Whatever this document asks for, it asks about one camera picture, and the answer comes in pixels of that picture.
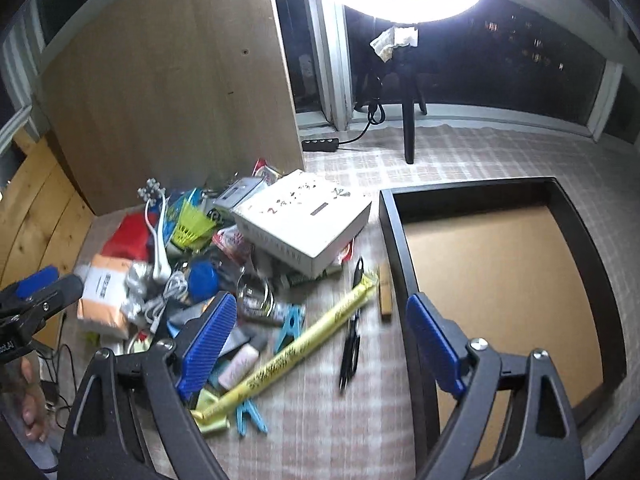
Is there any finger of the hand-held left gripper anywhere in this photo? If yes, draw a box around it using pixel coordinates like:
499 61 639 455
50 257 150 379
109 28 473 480
0 265 86 319

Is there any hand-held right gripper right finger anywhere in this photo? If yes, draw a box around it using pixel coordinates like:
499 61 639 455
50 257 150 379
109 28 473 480
405 294 586 480

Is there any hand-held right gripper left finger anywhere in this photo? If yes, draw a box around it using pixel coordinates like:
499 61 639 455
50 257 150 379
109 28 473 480
59 291 238 480

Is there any orange tissue pack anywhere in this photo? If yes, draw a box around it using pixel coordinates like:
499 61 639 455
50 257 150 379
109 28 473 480
77 254 134 339

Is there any black pen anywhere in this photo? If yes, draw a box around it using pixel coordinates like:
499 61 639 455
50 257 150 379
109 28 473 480
338 257 365 394

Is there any blue clothes peg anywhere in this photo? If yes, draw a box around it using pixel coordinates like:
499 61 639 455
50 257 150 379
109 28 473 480
235 400 270 436
273 305 307 354

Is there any long yellow packet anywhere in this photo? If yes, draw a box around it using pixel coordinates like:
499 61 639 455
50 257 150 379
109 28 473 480
191 271 379 434

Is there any black tray container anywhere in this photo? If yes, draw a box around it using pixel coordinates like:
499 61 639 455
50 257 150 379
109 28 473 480
378 176 629 480

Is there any white printed box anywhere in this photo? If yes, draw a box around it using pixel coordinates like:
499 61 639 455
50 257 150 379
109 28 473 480
231 170 374 279

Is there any person's left hand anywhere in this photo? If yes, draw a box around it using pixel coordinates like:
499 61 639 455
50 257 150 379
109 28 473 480
0 356 52 444

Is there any pink white tube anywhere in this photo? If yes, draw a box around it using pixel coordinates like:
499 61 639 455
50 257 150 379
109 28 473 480
217 337 266 391

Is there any blue round disc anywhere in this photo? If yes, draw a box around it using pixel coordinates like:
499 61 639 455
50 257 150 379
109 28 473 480
187 260 221 304

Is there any wooden clip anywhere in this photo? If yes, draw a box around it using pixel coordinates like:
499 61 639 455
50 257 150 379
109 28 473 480
378 262 395 322

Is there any pine wood panel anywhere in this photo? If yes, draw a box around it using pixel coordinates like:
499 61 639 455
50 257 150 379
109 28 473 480
0 129 96 292

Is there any silver foil wrapper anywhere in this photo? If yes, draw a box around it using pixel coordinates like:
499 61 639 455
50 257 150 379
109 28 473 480
123 262 152 293
121 295 147 323

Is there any red white flat packet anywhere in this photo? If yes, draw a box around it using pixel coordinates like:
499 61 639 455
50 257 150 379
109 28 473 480
212 225 251 266

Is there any white massage roller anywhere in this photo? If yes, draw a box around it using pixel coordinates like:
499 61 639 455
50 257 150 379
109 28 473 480
138 178 171 281

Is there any yellow-green shuttlecock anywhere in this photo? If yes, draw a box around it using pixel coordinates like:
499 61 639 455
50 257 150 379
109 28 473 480
170 197 214 252

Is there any blue plastic packet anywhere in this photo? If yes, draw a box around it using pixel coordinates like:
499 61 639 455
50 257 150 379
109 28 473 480
165 187 211 231

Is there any small grey box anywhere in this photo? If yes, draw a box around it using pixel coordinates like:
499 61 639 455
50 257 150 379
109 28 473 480
212 177 269 211

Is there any red and white snack packet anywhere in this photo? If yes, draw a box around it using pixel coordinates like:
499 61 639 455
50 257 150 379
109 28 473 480
252 158 281 186

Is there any black tripod stand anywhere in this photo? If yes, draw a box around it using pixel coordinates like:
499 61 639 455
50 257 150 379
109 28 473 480
354 19 429 165

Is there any black power strip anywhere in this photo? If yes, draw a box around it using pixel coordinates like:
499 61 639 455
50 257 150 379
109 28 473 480
301 136 342 154

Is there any crumpled white paper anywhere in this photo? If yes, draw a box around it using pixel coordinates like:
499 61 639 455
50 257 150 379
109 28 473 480
370 29 420 64

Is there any black floor cable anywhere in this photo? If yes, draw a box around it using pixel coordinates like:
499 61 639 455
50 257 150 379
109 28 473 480
30 310 77 461

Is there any white charging cable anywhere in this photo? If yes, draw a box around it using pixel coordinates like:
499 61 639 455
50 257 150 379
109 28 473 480
135 270 189 332

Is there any black power cable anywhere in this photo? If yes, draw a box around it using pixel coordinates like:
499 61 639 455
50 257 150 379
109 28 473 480
340 102 384 145

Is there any ring light on stand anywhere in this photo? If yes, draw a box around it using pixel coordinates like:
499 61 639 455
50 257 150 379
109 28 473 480
269 0 640 144

